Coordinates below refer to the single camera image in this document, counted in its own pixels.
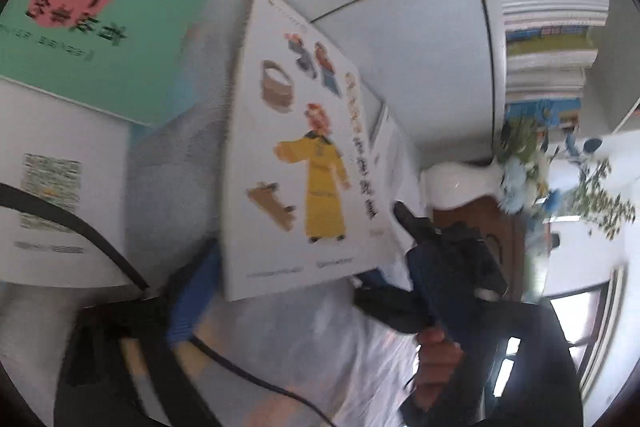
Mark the white thin booklet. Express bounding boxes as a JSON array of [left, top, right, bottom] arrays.
[[372, 102, 426, 253]]

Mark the person's right hand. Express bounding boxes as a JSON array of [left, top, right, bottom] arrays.
[[415, 328, 468, 410]]

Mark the white book with square code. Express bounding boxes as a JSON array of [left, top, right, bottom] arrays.
[[0, 77, 132, 290]]

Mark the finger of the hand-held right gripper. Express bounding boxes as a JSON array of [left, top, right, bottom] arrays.
[[392, 201, 441, 248], [352, 272, 436, 335]]

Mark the fan patterned tablecloth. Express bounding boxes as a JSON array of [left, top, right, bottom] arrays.
[[120, 22, 431, 427]]

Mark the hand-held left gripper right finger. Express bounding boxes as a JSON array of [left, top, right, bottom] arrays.
[[405, 227, 585, 427]]

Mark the row of shelf books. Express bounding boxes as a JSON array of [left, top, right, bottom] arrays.
[[480, 0, 616, 128]]

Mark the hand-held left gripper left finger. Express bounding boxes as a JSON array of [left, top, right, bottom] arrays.
[[52, 239, 223, 427]]

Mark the white book with yellow-robed figure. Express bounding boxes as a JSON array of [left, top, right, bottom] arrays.
[[220, 0, 416, 303]]

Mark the artificial flower bouquet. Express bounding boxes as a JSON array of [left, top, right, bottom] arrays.
[[495, 117, 638, 240]]

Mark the white ribbed vase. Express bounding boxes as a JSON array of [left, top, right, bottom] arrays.
[[419, 159, 503, 210]]

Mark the teal book with red circle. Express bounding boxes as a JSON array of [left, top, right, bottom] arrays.
[[0, 0, 244, 128]]

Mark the thin black cable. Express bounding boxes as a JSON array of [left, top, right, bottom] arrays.
[[190, 337, 351, 427]]

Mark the dark wooden cabinet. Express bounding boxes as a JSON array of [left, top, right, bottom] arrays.
[[432, 197, 531, 303]]

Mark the wooden framed window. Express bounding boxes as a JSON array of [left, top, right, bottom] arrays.
[[547, 267, 631, 403]]

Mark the white bookshelf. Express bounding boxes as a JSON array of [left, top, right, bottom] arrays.
[[190, 0, 640, 168]]

